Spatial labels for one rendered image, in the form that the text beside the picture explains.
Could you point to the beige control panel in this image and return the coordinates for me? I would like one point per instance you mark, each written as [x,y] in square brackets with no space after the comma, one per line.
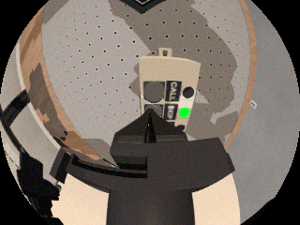
[168,86]

